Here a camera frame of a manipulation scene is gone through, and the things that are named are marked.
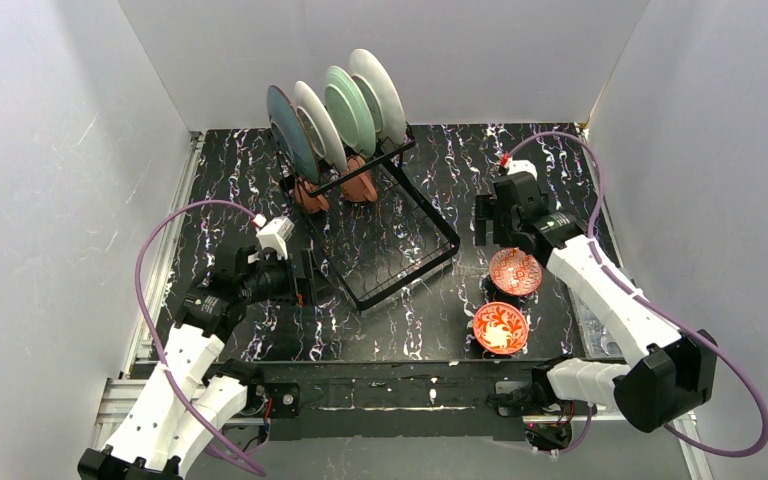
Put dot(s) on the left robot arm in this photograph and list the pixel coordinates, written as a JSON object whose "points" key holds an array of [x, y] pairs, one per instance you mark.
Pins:
{"points": [[186, 400]]}

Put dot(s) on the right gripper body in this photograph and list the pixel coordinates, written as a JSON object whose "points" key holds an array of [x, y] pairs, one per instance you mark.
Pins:
{"points": [[485, 218]]}

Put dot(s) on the clear plastic box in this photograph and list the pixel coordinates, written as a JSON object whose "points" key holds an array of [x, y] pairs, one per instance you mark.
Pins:
{"points": [[598, 343]]}

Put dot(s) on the red geometric pattern bowl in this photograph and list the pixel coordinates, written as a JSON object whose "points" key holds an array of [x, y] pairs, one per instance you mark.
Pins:
{"points": [[514, 272]]}

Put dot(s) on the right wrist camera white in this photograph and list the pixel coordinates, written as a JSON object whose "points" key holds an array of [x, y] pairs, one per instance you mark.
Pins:
{"points": [[509, 166]]}

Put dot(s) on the black wire dish rack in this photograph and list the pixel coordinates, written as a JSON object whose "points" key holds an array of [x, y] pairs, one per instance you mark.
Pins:
{"points": [[371, 251]]}

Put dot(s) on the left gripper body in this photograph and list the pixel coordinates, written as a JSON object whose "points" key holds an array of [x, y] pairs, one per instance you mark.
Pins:
{"points": [[302, 281]]}

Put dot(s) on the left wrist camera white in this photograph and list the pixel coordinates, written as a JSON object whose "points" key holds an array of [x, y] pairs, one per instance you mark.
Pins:
{"points": [[273, 235]]}

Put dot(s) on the light green flower plate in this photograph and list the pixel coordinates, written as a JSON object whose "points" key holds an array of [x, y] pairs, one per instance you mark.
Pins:
{"points": [[349, 112]]}

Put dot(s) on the orange floral pattern bowl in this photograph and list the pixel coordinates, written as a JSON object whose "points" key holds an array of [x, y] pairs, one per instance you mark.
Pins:
{"points": [[500, 328]]}

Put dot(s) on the dark blue glazed plate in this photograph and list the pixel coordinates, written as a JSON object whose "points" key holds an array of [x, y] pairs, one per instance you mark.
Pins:
{"points": [[291, 135]]}

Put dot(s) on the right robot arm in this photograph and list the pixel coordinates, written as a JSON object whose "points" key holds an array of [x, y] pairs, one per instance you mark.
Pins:
{"points": [[667, 370]]}

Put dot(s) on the green rim lettered plate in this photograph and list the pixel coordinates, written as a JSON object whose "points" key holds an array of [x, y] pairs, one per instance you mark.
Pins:
{"points": [[325, 139]]}

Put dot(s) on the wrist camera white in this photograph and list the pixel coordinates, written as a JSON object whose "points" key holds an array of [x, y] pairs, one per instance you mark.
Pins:
{"points": [[273, 235], [509, 166]]}

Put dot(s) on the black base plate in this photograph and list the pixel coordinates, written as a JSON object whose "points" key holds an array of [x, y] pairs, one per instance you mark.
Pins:
{"points": [[481, 398]]}

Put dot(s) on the red teal floral plate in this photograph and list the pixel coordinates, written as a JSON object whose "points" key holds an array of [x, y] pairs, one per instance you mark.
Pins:
{"points": [[381, 96]]}

